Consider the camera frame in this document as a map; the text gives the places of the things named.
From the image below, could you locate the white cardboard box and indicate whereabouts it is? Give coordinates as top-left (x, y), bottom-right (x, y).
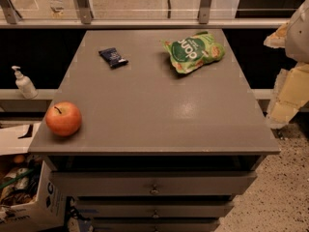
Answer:
top-left (0, 123), bottom-right (66, 232)

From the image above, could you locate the dark blue snack packet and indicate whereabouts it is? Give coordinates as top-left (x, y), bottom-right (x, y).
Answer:
top-left (98, 47), bottom-right (128, 68)

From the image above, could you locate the metal railing post right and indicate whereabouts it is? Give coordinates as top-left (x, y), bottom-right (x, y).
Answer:
top-left (198, 0), bottom-right (211, 24)

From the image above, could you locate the grey drawer cabinet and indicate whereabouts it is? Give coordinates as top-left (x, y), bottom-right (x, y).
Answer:
top-left (28, 28), bottom-right (282, 232)

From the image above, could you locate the white pump dispenser bottle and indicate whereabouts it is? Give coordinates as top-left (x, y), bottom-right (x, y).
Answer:
top-left (12, 66), bottom-right (38, 99)

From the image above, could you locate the metal railing post middle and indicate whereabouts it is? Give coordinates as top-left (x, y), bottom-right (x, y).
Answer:
top-left (74, 0), bottom-right (94, 24)

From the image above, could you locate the drawer with knob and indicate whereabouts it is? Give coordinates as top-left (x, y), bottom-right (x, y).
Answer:
top-left (50, 171), bottom-right (257, 196)
top-left (93, 218), bottom-right (219, 232)
top-left (76, 200), bottom-right (234, 218)

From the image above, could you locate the middle drawer with knob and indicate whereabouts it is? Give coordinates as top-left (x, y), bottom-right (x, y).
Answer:
top-left (76, 200), bottom-right (234, 218)

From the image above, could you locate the top drawer with knob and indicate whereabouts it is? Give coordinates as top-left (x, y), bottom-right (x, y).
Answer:
top-left (50, 171), bottom-right (257, 196)

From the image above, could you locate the metal railing post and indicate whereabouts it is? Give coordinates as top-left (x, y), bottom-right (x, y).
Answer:
top-left (74, 0), bottom-right (94, 24)
top-left (198, 0), bottom-right (211, 24)
top-left (0, 0), bottom-right (21, 24)

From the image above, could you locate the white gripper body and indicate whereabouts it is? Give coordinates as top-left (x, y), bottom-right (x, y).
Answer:
top-left (285, 0), bottom-right (309, 63)

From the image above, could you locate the green rice chip bag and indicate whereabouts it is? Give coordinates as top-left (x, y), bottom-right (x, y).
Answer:
top-left (162, 31), bottom-right (225, 74)

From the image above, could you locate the metal railing post left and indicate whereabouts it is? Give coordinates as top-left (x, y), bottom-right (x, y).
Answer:
top-left (0, 0), bottom-right (21, 24)

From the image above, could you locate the red apple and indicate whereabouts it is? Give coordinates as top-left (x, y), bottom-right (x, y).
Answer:
top-left (45, 101), bottom-right (82, 136)

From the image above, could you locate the bottom drawer with knob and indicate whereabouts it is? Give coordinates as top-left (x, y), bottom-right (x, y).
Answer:
top-left (93, 218), bottom-right (219, 232)

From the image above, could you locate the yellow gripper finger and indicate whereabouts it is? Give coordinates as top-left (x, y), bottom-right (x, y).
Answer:
top-left (266, 62), bottom-right (309, 129)
top-left (264, 22), bottom-right (289, 48)

